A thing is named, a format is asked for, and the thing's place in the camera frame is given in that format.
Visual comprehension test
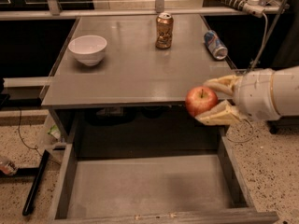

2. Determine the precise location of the red apple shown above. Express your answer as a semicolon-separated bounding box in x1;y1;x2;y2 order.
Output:
185;86;218;117

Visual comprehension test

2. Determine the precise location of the gold soda can upright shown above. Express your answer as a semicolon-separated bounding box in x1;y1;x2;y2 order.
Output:
155;12;174;49

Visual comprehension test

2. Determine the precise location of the plastic bottle on floor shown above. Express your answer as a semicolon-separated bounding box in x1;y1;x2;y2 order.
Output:
0;156;18;175

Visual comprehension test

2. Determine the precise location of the open grey top drawer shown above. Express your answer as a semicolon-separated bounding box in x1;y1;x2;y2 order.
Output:
49;128;278;224

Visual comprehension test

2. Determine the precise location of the white ceramic bowl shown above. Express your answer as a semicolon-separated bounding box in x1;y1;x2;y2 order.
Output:
68;35;107;66

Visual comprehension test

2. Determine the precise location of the black bar on floor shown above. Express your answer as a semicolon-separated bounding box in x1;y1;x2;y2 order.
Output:
22;150;50;217

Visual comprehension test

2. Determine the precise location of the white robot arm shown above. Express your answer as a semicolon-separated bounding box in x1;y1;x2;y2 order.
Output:
195;66;299;126

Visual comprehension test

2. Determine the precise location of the white cable on floor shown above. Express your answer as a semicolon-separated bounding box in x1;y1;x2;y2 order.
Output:
225;119;256;144

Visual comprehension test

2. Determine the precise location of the blue soda can lying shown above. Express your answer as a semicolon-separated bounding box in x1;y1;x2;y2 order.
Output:
204;30;228;61

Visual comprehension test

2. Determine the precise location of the black cable on floor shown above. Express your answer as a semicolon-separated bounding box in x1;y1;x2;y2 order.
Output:
17;105;45;157

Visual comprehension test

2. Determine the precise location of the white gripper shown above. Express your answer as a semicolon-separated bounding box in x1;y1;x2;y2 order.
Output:
195;69;280;126

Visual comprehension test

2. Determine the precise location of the grey cabinet with top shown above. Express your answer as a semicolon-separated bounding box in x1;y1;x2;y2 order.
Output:
40;13;247;161

